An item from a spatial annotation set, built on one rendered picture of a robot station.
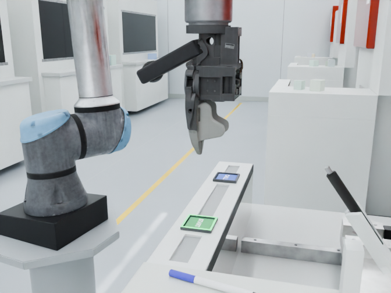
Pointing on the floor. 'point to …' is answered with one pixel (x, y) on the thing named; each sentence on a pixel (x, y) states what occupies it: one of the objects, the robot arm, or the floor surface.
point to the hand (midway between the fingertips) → (195, 146)
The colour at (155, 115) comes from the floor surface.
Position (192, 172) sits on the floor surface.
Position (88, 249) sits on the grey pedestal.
